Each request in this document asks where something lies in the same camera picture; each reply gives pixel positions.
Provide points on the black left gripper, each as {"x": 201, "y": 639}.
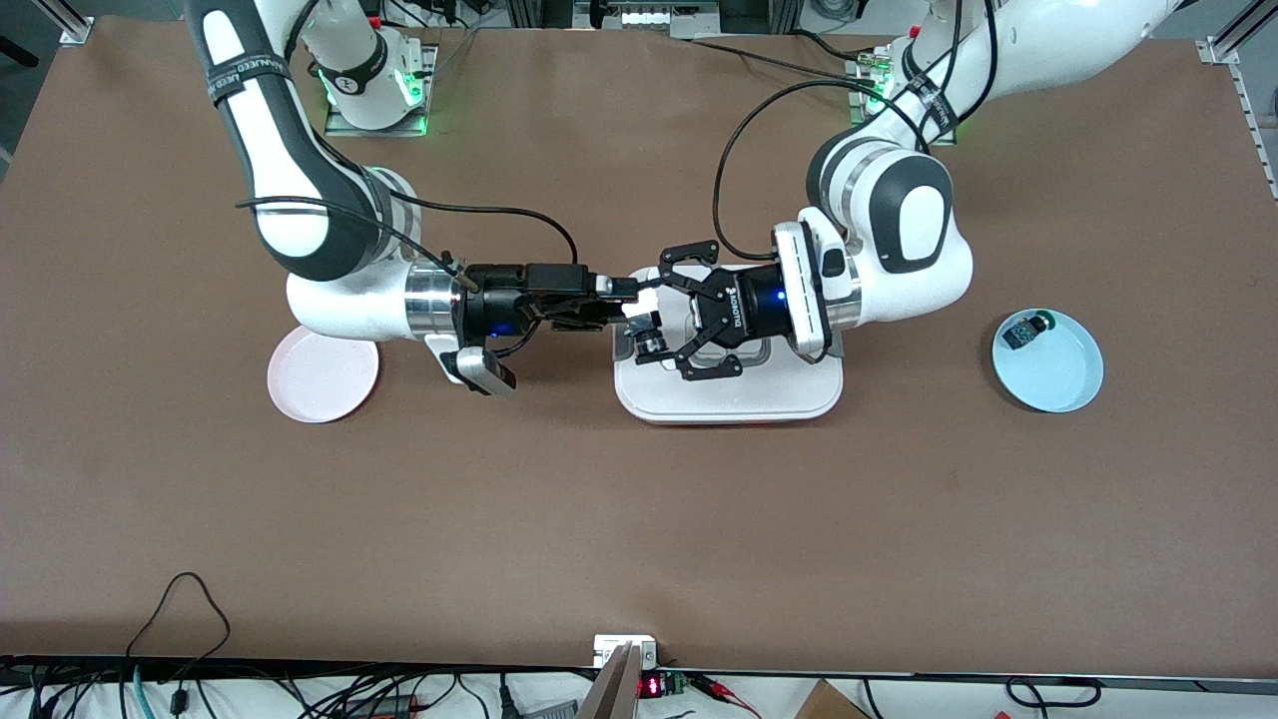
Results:
{"x": 751, "y": 305}

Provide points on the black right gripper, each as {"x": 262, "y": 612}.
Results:
{"x": 491, "y": 305}

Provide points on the orange and black switch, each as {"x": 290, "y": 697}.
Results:
{"x": 649, "y": 345}

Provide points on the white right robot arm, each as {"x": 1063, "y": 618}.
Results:
{"x": 300, "y": 220}

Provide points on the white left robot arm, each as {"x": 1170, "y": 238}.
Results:
{"x": 919, "y": 220}

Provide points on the white lidded container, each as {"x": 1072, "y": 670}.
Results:
{"x": 759, "y": 394}

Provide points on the pink round plate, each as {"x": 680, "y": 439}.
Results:
{"x": 319, "y": 384}

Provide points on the light blue round plate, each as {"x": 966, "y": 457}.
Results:
{"x": 1048, "y": 374}

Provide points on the small red digit display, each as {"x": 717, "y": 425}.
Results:
{"x": 651, "y": 686}

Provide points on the aluminium profile bar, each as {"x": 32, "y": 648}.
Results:
{"x": 611, "y": 689}

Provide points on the brown cardboard piece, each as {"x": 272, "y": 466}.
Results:
{"x": 827, "y": 702}

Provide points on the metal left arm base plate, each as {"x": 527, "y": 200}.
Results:
{"x": 857, "y": 68}

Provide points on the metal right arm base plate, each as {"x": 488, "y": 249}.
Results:
{"x": 427, "y": 70}

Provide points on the small silver mounting bracket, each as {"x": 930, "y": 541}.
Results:
{"x": 611, "y": 644}

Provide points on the short aluminium frame corner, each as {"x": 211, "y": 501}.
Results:
{"x": 72, "y": 25}

